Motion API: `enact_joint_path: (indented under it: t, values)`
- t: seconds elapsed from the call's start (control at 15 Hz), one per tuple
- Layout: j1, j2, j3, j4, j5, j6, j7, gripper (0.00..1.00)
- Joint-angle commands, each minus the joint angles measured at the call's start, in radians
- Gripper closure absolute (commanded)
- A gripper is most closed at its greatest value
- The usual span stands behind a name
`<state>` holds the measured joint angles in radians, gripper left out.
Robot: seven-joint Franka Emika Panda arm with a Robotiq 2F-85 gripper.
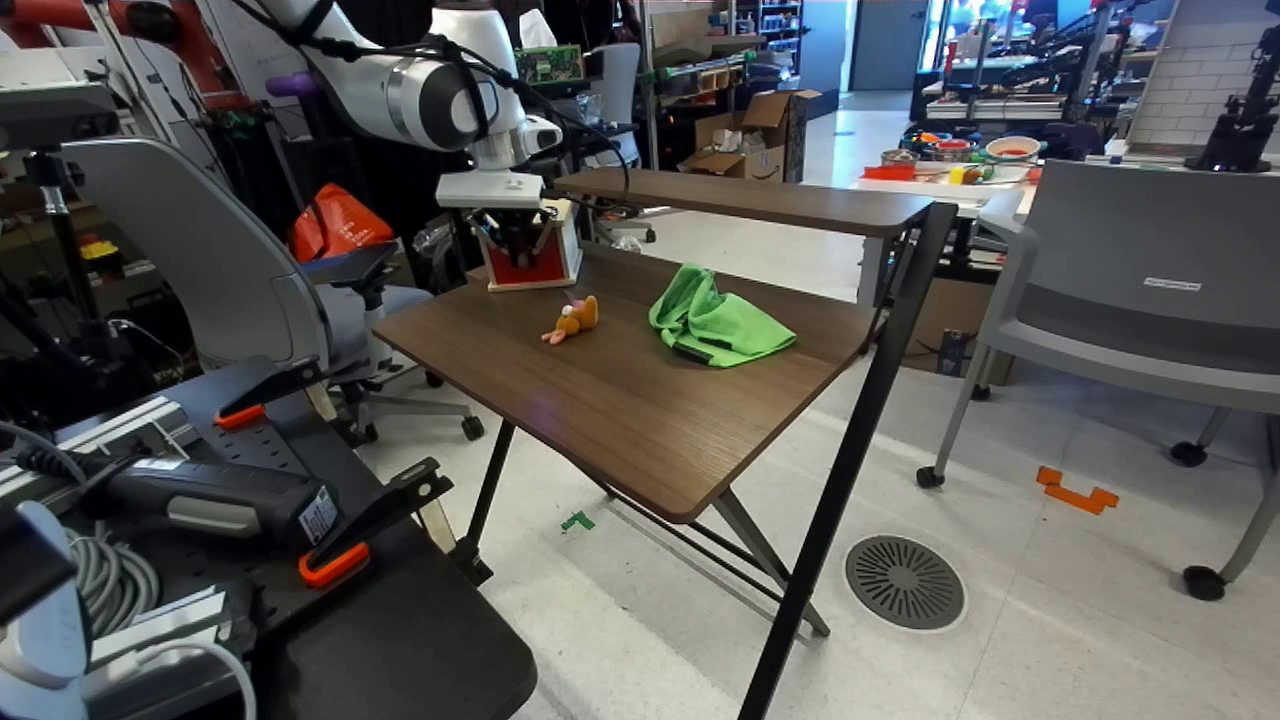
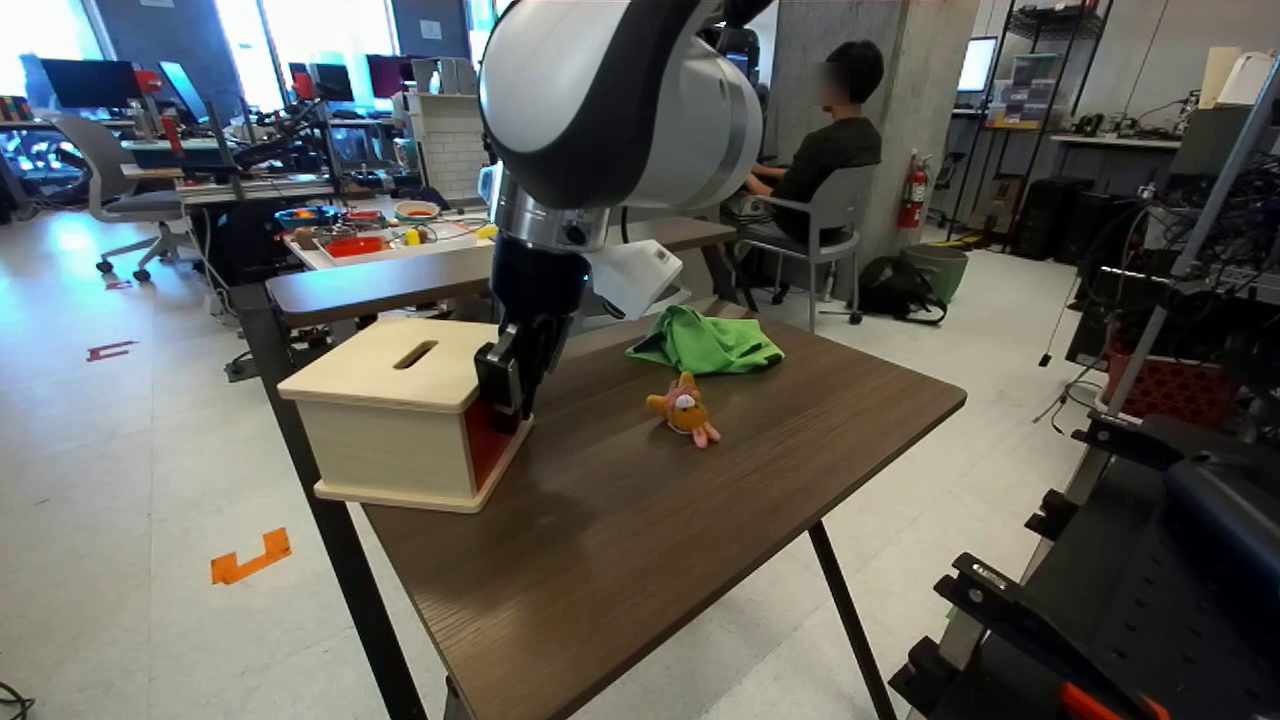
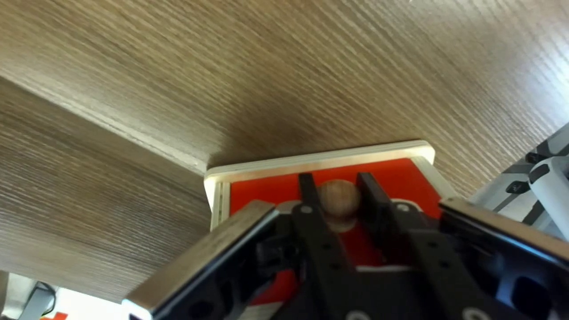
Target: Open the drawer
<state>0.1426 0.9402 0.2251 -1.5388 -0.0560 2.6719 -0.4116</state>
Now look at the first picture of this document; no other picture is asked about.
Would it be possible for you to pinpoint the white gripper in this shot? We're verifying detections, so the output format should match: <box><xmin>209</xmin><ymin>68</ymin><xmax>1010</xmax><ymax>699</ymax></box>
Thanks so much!
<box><xmin>433</xmin><ymin>166</ymin><xmax>558</xmax><ymax>264</ymax></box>

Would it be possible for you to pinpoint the red wooden drawer box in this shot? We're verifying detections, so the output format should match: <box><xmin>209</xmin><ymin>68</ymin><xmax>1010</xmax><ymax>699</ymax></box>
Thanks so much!
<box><xmin>476</xmin><ymin>194</ymin><xmax>582</xmax><ymax>294</ymax></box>

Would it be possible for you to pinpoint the orange toy animal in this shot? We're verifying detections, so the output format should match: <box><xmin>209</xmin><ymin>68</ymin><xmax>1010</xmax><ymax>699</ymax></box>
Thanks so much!
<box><xmin>537</xmin><ymin>293</ymin><xmax>605</xmax><ymax>352</ymax></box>

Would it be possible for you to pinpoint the green circuit board box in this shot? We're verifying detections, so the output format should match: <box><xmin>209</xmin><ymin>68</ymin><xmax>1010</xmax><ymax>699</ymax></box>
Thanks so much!
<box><xmin>515</xmin><ymin>44</ymin><xmax>588</xmax><ymax>86</ymax></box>

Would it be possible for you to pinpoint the orange bag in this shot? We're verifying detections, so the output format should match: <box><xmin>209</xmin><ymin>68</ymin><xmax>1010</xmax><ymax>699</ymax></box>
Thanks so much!
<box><xmin>287</xmin><ymin>181</ymin><xmax>398</xmax><ymax>264</ymax></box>

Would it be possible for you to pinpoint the dark wooden folding table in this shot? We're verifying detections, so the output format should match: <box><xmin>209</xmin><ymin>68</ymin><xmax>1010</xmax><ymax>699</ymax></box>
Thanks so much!
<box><xmin>369</xmin><ymin>166</ymin><xmax>965</xmax><ymax>720</ymax></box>

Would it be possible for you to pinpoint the green cloth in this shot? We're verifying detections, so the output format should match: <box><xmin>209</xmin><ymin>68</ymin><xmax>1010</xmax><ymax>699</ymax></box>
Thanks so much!
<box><xmin>643</xmin><ymin>264</ymin><xmax>800</xmax><ymax>371</ymax></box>

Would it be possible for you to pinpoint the cardboard box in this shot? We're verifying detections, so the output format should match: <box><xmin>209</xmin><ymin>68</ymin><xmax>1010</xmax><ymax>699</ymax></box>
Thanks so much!
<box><xmin>681</xmin><ymin>86</ymin><xmax>827</xmax><ymax>185</ymax></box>

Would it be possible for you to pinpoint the grey office chair on castors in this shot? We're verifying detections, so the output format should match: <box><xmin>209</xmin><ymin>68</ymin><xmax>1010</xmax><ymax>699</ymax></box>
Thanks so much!
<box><xmin>50</xmin><ymin>137</ymin><xmax>489</xmax><ymax>448</ymax></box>

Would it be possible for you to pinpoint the black clamp with orange tip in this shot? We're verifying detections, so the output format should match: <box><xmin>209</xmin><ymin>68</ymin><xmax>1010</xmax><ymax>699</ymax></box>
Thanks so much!
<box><xmin>290</xmin><ymin>456</ymin><xmax>455</xmax><ymax>592</ymax></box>
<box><xmin>209</xmin><ymin>352</ymin><xmax>328</xmax><ymax>434</ymax></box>

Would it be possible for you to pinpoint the black handheld device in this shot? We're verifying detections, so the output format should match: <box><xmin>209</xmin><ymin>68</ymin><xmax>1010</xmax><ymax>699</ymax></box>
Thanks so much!
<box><xmin>100</xmin><ymin>456</ymin><xmax>341</xmax><ymax>548</ymax></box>

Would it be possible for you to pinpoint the round floor drain grate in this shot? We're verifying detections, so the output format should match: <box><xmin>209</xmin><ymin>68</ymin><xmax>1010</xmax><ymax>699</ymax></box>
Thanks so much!
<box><xmin>841</xmin><ymin>533</ymin><xmax>968</xmax><ymax>635</ymax></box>

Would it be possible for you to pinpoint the grey plastic chair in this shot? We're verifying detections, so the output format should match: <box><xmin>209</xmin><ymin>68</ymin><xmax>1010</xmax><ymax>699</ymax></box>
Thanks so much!
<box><xmin>911</xmin><ymin>159</ymin><xmax>1280</xmax><ymax>604</ymax></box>

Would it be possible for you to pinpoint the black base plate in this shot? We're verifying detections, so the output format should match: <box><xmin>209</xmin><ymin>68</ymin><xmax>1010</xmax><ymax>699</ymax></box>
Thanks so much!
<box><xmin>157</xmin><ymin>371</ymin><xmax>539</xmax><ymax>720</ymax></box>

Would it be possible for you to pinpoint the grey coiled cable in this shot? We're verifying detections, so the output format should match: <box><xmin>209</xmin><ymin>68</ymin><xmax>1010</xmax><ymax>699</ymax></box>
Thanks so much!
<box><xmin>58</xmin><ymin>520</ymin><xmax>163</xmax><ymax>641</ymax></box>

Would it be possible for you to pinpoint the orange floor bracket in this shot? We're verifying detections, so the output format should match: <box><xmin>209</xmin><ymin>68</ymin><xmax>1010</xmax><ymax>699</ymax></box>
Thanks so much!
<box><xmin>1032</xmin><ymin>464</ymin><xmax>1122</xmax><ymax>520</ymax></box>

